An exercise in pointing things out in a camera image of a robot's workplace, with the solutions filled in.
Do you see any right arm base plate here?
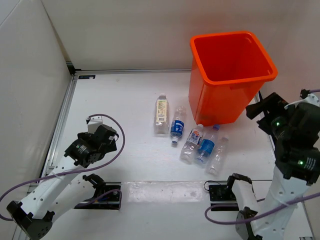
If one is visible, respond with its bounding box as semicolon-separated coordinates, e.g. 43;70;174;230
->
203;180;239;212

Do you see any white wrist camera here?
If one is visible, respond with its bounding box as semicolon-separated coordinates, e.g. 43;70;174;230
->
86;116;103;134
284;89;320;110

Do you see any aluminium table frame rail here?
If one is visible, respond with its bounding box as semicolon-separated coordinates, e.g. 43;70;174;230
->
12;61;83;240

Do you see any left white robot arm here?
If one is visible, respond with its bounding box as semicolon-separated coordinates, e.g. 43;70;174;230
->
6;123;119;240

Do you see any white blue label bottle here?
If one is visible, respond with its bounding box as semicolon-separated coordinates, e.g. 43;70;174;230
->
180;124;204;164

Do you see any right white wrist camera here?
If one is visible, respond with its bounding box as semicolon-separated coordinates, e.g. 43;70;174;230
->
284;89;320;110

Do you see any clear unlabeled plastic bottle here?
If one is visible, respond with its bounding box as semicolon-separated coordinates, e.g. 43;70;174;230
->
206;136;229;176

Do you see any yellow label plastic bottle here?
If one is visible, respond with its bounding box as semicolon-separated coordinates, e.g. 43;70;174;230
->
153;93;170;137

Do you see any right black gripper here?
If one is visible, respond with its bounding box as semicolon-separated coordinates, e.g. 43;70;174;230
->
245;91;294;139

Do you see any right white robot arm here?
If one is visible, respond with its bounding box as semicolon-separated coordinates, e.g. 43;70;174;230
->
224;90;320;240

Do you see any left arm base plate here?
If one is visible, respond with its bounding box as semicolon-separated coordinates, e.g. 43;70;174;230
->
74;182;122;210

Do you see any blue label sticker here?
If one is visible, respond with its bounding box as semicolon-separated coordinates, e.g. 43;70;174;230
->
78;75;96;80

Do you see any blue label purple cap bottle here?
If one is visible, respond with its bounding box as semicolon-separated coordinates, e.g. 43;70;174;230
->
194;124;221;165

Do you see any orange plastic bin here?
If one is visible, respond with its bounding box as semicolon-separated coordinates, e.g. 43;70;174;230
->
188;31;278;126

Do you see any blue label crushed bottle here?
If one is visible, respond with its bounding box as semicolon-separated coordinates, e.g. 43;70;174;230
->
170;106;187;147

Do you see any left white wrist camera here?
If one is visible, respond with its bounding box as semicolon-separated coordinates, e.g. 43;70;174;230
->
86;116;103;134

